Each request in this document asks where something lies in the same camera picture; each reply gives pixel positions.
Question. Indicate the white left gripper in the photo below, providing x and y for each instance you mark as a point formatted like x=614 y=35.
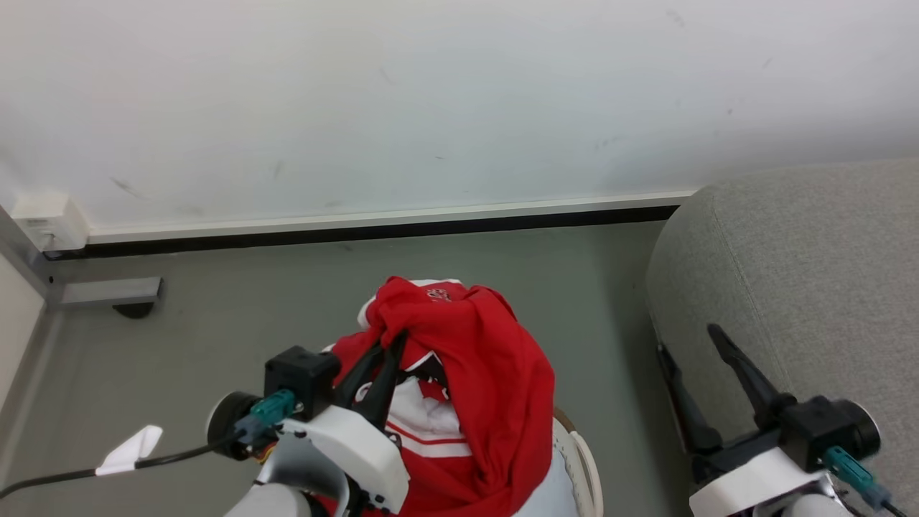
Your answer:
x=352 y=441

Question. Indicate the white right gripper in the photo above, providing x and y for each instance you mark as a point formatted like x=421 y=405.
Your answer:
x=754 y=477

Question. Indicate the red and white shirt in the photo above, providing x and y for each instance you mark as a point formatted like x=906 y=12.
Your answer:
x=495 y=373

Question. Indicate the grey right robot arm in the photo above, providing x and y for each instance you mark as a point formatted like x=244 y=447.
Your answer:
x=808 y=506

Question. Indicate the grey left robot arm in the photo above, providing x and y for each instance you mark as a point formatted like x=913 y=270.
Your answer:
x=276 y=488

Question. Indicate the white laundry basket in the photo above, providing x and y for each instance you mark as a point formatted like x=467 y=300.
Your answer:
x=583 y=467

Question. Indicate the black round right wrist housing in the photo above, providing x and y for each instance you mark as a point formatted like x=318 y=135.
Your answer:
x=863 y=429

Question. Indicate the black round wrist housing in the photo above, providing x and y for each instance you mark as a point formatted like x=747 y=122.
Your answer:
x=224 y=424
x=863 y=429

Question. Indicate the grey fabric sofa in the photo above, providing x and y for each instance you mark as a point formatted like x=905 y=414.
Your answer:
x=804 y=273

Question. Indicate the black round left wrist housing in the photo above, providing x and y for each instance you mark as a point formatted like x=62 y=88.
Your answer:
x=224 y=424

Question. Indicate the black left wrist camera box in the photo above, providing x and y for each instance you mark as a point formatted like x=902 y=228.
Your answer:
x=301 y=375

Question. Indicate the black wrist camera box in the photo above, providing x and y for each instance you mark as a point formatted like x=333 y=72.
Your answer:
x=815 y=429
x=301 y=375

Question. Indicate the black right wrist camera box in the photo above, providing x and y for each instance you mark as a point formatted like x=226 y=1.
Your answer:
x=815 y=429

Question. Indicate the white wall skirting strip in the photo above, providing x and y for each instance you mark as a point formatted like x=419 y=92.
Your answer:
x=373 y=219

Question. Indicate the black round frame foot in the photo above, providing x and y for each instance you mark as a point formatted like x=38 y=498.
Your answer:
x=134 y=310

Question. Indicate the grey metal frame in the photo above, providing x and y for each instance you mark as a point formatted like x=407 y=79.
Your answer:
x=108 y=291

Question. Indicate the white wall socket box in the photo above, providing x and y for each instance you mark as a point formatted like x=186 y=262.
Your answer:
x=47 y=221

